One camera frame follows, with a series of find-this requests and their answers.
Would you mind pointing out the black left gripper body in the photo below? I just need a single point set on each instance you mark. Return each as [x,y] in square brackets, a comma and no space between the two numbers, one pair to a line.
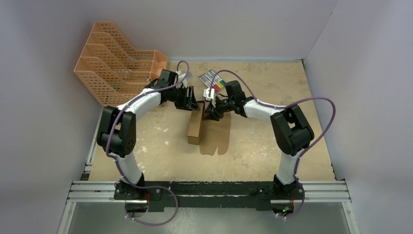
[179,96]

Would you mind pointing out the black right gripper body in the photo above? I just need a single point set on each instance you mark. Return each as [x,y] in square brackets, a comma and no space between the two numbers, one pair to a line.
[216,107]

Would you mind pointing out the brown cardboard box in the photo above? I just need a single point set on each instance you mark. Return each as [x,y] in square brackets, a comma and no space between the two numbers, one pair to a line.
[211,136]

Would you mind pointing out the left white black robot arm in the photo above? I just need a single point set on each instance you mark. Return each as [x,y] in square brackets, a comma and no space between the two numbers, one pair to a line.
[117,130]

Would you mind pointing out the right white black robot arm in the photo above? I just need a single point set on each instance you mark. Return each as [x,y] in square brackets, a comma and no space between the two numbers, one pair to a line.
[293,133]

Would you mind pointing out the pack of coloured markers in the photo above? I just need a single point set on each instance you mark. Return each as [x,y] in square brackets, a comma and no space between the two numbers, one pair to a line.
[210,77]

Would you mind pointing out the orange plastic file rack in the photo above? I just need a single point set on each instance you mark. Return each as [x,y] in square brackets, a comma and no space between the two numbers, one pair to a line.
[112,69]

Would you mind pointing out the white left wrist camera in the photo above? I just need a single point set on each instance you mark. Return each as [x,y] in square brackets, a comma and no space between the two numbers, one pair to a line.
[183,78]

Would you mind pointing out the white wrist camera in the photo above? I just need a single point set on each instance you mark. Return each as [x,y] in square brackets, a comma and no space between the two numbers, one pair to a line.
[209,94]
[183,78]

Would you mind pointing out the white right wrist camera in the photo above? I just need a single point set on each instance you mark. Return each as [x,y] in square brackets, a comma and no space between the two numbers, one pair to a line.
[209,94]

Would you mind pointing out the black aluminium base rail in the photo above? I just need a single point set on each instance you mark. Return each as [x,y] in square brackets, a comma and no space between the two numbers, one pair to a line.
[259,195]

